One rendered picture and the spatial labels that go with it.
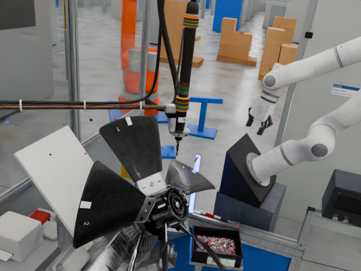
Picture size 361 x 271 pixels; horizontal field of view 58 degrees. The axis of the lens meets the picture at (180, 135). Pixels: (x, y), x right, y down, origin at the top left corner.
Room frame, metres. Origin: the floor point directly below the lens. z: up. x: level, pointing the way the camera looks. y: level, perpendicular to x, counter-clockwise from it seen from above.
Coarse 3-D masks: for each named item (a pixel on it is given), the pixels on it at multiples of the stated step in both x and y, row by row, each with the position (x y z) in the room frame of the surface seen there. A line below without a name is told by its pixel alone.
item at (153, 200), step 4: (148, 200) 0.84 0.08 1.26; (152, 200) 0.85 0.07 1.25; (144, 204) 0.83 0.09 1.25; (152, 204) 0.85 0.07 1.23; (144, 208) 0.83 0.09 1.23; (148, 208) 0.84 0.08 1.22; (152, 208) 0.86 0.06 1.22; (140, 212) 0.82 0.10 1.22; (148, 212) 0.85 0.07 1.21; (140, 216) 0.82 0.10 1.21; (144, 216) 0.84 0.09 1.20; (148, 216) 0.85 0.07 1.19; (136, 220) 0.81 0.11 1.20; (140, 220) 0.83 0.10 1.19; (144, 220) 0.84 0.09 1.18
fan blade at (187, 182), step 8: (176, 160) 1.25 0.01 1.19; (168, 168) 1.17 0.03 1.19; (176, 168) 1.19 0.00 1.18; (192, 168) 1.23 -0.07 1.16; (168, 176) 1.11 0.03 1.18; (176, 176) 1.12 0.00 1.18; (184, 176) 1.14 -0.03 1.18; (192, 176) 1.16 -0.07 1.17; (200, 176) 1.19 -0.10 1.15; (168, 184) 1.05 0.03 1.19; (176, 184) 1.06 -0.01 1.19; (184, 184) 1.07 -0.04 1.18; (192, 184) 1.09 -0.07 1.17; (200, 184) 1.12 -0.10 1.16; (208, 184) 1.16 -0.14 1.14; (184, 192) 1.01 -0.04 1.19; (192, 192) 1.03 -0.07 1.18
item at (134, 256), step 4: (140, 236) 0.83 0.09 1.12; (140, 240) 0.82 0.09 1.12; (136, 244) 0.80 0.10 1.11; (136, 248) 0.78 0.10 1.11; (136, 252) 0.77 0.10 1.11; (132, 256) 0.75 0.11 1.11; (136, 256) 0.76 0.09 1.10; (132, 260) 0.74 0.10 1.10; (132, 264) 0.73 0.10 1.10; (128, 268) 0.71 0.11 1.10; (132, 268) 0.71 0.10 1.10
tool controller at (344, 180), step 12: (336, 180) 1.14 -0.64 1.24; (348, 180) 1.14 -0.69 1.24; (360, 180) 1.14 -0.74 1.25; (324, 192) 1.23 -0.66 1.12; (336, 192) 1.11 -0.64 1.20; (348, 192) 1.09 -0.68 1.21; (360, 192) 1.08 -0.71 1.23; (324, 204) 1.17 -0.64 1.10; (336, 204) 1.11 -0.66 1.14; (348, 204) 1.10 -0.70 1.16; (360, 204) 1.09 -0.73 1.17; (324, 216) 1.15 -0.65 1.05; (336, 216) 1.11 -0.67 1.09; (348, 216) 1.11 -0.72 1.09; (360, 216) 1.10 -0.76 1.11
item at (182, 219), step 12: (168, 192) 0.88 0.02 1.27; (180, 192) 0.93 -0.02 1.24; (156, 204) 0.86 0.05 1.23; (168, 204) 0.84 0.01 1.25; (180, 204) 0.90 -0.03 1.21; (156, 216) 0.84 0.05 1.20; (168, 216) 0.83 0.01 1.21; (180, 216) 0.87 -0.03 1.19; (144, 228) 0.84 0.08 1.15; (156, 228) 0.87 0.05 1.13
